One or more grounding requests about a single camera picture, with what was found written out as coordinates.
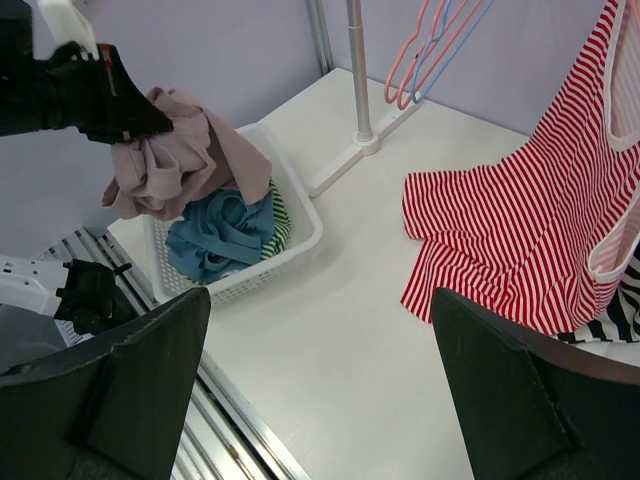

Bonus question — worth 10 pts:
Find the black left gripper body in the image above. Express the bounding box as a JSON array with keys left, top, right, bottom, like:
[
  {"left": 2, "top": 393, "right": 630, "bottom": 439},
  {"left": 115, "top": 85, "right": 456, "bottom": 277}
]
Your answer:
[{"left": 31, "top": 41, "right": 120, "bottom": 144}]

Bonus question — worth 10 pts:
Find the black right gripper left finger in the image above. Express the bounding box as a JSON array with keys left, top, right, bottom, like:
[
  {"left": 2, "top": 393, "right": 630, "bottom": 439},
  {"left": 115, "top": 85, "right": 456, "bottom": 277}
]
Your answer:
[{"left": 1, "top": 287, "right": 210, "bottom": 479}]

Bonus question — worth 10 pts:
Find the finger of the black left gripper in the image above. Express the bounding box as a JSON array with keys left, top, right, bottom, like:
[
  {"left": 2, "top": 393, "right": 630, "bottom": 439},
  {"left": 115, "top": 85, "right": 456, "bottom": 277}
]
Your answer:
[
  {"left": 98, "top": 44, "right": 168, "bottom": 121},
  {"left": 79, "top": 112, "right": 173, "bottom": 145}
]

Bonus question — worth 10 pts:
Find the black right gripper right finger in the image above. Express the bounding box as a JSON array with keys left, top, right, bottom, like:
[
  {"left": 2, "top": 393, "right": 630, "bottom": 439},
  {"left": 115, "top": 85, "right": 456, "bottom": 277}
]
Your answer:
[{"left": 431, "top": 288, "right": 639, "bottom": 479}]

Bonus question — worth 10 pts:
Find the mauve pink tank top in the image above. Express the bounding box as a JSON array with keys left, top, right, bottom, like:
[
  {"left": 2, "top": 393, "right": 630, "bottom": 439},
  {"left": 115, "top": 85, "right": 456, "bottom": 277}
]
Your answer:
[{"left": 101, "top": 87, "right": 272, "bottom": 221}]

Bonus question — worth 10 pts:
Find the teal blue tank top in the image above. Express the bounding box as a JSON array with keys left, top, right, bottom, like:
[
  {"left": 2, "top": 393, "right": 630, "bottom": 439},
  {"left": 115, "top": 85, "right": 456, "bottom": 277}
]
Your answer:
[{"left": 165, "top": 189, "right": 275, "bottom": 284}]

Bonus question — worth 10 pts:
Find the green striped tank top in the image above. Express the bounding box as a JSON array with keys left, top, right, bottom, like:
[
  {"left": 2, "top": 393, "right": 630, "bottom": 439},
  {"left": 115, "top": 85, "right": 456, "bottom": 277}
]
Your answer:
[{"left": 219, "top": 182, "right": 294, "bottom": 279}]

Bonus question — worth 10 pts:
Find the pink wire hanger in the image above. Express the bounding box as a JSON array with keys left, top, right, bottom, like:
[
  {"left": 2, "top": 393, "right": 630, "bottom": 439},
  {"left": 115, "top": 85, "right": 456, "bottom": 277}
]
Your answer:
[
  {"left": 384, "top": 0, "right": 451, "bottom": 105},
  {"left": 394, "top": 1, "right": 491, "bottom": 110}
]

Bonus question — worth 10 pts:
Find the blue wire hanger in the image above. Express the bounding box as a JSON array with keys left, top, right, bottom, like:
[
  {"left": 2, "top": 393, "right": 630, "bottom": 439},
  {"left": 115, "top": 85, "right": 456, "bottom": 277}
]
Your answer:
[{"left": 409, "top": 0, "right": 494, "bottom": 104}]

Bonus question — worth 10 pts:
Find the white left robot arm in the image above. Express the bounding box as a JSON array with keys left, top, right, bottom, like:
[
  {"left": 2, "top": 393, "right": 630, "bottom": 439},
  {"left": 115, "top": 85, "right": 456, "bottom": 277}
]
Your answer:
[{"left": 1, "top": 1, "right": 173, "bottom": 335}]

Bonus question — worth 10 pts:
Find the black white striped tank top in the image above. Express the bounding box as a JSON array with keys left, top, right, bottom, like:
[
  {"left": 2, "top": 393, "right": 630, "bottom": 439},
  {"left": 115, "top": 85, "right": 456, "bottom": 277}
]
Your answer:
[{"left": 555, "top": 248, "right": 639, "bottom": 345}]

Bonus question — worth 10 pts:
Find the red striped tank top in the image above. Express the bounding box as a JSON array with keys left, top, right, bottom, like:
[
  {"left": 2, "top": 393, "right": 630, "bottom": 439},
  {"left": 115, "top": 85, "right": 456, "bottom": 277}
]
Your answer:
[{"left": 401, "top": 1, "right": 639, "bottom": 337}]

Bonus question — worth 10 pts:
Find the metal clothes rack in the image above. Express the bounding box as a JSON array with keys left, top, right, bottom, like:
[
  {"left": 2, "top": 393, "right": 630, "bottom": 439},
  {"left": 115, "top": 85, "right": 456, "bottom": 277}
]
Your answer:
[{"left": 306, "top": 0, "right": 421, "bottom": 198}]

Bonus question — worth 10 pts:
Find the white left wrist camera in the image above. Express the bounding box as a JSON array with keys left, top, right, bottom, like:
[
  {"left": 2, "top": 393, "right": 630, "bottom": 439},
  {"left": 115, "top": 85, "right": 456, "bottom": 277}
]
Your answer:
[{"left": 37, "top": 0, "right": 105, "bottom": 60}]

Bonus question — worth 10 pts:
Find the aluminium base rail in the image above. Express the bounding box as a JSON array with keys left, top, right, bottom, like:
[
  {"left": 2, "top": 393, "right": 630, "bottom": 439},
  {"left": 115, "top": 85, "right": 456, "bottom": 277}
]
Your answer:
[{"left": 34, "top": 227, "right": 311, "bottom": 480}]

